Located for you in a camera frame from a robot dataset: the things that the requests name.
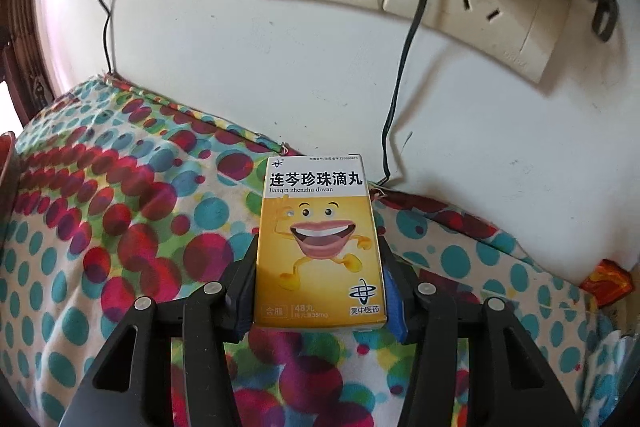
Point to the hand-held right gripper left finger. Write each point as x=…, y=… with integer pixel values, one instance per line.
x=245, y=297

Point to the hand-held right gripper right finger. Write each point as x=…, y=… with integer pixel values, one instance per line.
x=395, y=303

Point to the yellow medicine box cartoon face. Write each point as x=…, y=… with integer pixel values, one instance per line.
x=320, y=247

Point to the polka dot blanket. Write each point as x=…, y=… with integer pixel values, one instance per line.
x=125, y=207

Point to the red snack packet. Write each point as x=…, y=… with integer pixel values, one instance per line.
x=605, y=282

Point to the red dish with dark rim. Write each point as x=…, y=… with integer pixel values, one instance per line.
x=6, y=177

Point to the dark wooden bed frame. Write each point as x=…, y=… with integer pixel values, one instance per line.
x=25, y=57

